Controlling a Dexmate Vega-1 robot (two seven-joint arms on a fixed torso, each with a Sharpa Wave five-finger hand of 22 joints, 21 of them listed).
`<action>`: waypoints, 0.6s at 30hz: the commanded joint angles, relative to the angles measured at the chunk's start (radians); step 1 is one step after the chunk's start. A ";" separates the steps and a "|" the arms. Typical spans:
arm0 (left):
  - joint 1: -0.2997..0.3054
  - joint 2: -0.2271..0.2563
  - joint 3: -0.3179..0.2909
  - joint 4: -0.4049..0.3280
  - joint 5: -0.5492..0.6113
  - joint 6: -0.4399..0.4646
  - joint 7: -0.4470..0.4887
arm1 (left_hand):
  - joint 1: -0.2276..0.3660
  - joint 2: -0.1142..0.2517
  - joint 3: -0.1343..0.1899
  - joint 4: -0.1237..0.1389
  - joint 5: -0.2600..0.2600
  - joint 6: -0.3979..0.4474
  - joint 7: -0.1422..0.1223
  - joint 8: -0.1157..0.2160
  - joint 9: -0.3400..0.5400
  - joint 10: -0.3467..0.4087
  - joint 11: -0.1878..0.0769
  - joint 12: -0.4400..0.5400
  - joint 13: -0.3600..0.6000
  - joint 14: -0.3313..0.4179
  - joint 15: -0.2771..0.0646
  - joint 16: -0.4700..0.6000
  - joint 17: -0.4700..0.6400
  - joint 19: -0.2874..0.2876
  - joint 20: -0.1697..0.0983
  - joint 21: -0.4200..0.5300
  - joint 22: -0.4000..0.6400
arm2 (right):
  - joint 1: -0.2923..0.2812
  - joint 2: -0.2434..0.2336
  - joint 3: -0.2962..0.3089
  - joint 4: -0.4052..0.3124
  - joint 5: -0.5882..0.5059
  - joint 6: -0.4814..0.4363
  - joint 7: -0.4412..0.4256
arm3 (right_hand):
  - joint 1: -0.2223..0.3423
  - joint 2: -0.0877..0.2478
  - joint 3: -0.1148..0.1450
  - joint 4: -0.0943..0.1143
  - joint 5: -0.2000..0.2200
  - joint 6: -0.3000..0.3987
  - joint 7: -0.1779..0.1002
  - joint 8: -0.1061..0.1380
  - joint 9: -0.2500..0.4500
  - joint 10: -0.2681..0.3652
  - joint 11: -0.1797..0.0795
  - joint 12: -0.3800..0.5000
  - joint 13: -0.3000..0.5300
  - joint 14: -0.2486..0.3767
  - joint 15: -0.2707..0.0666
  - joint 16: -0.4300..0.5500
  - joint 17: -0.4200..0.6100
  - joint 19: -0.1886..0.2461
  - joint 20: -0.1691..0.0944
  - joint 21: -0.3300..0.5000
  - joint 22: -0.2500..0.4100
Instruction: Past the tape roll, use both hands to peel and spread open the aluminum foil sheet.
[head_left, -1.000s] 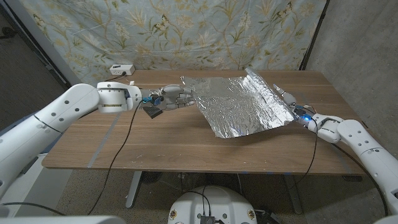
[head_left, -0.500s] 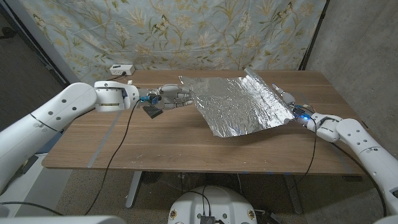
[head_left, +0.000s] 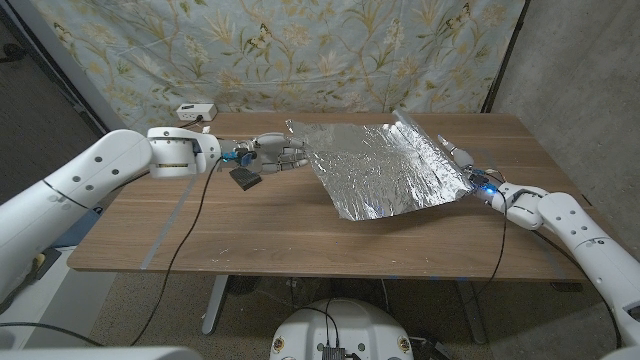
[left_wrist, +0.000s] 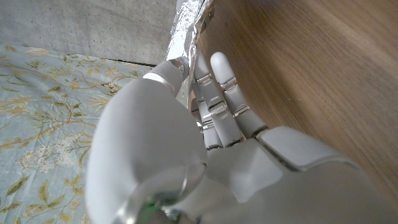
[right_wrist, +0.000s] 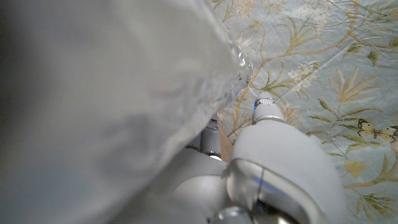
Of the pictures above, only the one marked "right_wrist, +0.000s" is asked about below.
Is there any floral backdrop cloth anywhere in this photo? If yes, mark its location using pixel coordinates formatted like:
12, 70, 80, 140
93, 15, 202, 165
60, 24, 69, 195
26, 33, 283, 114
206, 0, 398, 224

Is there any aluminum foil sheet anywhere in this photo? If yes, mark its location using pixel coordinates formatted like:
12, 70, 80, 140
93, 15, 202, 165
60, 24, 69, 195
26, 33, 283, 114
0, 0, 254, 224

